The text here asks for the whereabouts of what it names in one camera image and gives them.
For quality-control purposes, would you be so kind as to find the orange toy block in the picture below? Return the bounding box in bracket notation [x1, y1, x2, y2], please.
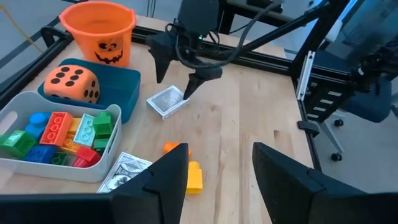
[163, 141, 193, 156]

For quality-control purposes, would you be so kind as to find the dark green brick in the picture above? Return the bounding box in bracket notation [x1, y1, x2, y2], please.
[50, 151, 69, 166]

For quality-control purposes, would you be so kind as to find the red toy block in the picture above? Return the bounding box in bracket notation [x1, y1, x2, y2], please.
[72, 146, 102, 169]

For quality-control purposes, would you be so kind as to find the ornate playing card deck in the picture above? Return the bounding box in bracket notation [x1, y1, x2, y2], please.
[96, 151, 153, 194]

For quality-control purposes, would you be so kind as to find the blue square stud brick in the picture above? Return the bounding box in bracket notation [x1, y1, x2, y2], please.
[24, 144, 58, 164]

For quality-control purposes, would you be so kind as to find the grey desk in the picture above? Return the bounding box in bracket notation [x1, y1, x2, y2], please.
[323, 0, 398, 63]

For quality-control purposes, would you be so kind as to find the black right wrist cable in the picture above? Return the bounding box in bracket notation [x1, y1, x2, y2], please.
[167, 0, 277, 71]

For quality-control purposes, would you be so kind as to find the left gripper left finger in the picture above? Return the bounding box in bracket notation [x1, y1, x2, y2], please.
[109, 142, 190, 224]

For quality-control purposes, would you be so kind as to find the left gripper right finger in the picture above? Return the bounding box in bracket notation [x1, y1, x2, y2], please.
[252, 142, 364, 224]

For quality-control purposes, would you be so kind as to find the orange-red brick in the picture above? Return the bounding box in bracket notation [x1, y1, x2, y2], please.
[39, 111, 74, 147]

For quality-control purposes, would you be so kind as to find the silver aluminium bracket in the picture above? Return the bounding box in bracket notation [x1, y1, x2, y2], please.
[295, 50, 315, 101]

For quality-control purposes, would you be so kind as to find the light grey plastic bin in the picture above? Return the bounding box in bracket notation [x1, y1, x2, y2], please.
[0, 91, 122, 184]

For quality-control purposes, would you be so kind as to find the blue office chair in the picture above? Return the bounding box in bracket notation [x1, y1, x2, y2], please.
[317, 40, 398, 162]

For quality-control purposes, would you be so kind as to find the orange pumpkin bucket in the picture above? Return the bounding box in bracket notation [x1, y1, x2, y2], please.
[58, 1, 137, 68]

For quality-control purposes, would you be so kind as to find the teal plastic bin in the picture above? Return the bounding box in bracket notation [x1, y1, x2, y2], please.
[37, 58, 142, 124]

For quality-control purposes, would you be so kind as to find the orange foam die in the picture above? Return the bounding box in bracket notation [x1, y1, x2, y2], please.
[43, 64, 101, 104]

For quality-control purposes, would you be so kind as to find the bright green toy block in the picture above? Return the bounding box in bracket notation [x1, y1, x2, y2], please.
[0, 129, 37, 160]

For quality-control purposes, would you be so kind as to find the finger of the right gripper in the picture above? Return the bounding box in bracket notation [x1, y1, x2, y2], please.
[146, 32, 175, 84]
[183, 67, 223, 100]

